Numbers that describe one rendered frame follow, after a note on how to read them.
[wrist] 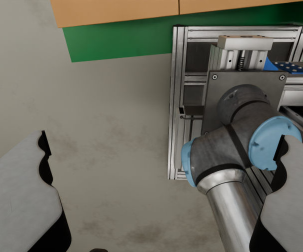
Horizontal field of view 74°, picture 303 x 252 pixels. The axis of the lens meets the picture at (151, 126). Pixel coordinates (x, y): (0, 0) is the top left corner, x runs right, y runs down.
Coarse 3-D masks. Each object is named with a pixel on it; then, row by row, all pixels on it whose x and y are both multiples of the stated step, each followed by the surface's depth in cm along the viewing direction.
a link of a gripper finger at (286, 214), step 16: (288, 144) 10; (288, 160) 9; (288, 176) 8; (272, 192) 7; (288, 192) 7; (272, 208) 6; (288, 208) 6; (256, 224) 6; (272, 224) 6; (288, 224) 6; (256, 240) 6; (272, 240) 6; (288, 240) 6
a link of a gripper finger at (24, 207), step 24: (24, 144) 10; (48, 144) 11; (0, 168) 8; (24, 168) 8; (48, 168) 9; (0, 192) 7; (24, 192) 7; (48, 192) 7; (0, 216) 6; (24, 216) 6; (48, 216) 6; (0, 240) 6; (24, 240) 6; (48, 240) 6
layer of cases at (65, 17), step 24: (72, 0) 94; (96, 0) 93; (120, 0) 93; (144, 0) 93; (168, 0) 92; (192, 0) 92; (216, 0) 91; (240, 0) 91; (264, 0) 91; (288, 0) 90; (72, 24) 99
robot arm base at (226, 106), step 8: (232, 88) 59; (240, 88) 57; (248, 88) 57; (256, 88) 57; (224, 96) 60; (232, 96) 59; (240, 96) 56; (248, 96) 54; (256, 96) 54; (264, 96) 56; (224, 104) 59; (232, 104) 56; (240, 104) 54; (216, 112) 64; (224, 112) 58; (232, 112) 55; (224, 120) 59
